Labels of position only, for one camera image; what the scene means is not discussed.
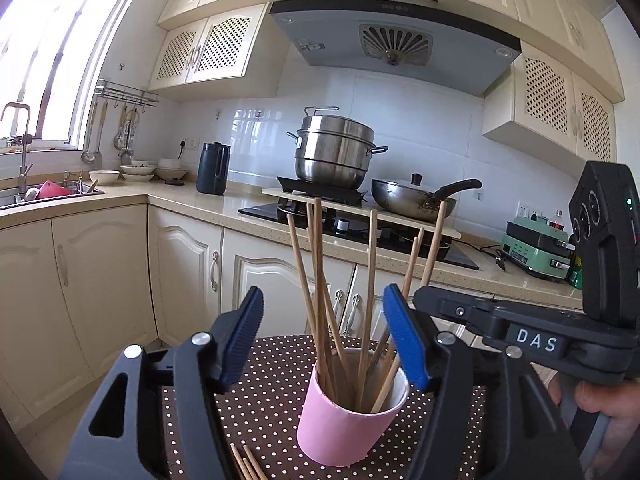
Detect wooden chopstick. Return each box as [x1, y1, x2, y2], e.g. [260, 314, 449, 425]
[286, 214, 334, 399]
[314, 198, 335, 401]
[243, 445, 268, 480]
[371, 200, 447, 413]
[307, 204, 355, 408]
[368, 228, 424, 375]
[356, 209, 378, 412]
[363, 328, 399, 414]
[230, 443, 254, 480]

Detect pink cylindrical utensil cup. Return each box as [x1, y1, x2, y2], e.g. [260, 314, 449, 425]
[296, 370, 410, 468]

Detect stainless steel steamer pot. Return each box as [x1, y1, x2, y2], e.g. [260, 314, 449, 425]
[286, 106, 388, 190]

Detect brown polka dot tablecloth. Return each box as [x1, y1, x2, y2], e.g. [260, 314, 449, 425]
[216, 335, 435, 479]

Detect right hand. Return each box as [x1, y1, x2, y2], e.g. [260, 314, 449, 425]
[575, 382, 640, 471]

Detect cream lower cabinets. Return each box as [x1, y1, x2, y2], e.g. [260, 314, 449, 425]
[0, 204, 586, 430]

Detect grey range hood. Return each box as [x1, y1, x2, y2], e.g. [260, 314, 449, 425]
[270, 0, 522, 96]

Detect steel kitchen faucet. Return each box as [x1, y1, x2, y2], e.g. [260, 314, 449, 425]
[0, 102, 36, 201]

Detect cream upper cabinets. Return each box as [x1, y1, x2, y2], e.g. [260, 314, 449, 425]
[150, 0, 624, 174]

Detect steel wok with black handle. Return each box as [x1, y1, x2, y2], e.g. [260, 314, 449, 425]
[371, 174, 483, 223]

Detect cream cabinets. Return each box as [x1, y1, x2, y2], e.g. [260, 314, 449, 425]
[150, 0, 624, 174]
[0, 204, 586, 430]

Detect kitchen window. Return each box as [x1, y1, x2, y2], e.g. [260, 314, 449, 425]
[1, 0, 127, 146]

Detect wall utensil rack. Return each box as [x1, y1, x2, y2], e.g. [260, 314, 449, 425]
[93, 78, 160, 110]

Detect dark blue electric kettle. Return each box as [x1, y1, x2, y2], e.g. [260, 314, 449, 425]
[196, 142, 231, 195]

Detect wooden chopstick in cup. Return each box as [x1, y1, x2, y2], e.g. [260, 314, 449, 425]
[371, 200, 447, 413]
[314, 198, 335, 401]
[368, 228, 424, 375]
[286, 214, 334, 399]
[356, 209, 378, 412]
[307, 204, 355, 408]

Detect green countertop appliance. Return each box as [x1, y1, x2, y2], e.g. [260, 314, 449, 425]
[500, 214, 575, 282]

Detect stacked white bowls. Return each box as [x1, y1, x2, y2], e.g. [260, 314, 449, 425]
[89, 158, 188, 185]

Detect black gas stove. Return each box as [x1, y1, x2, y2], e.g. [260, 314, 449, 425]
[239, 177, 420, 255]

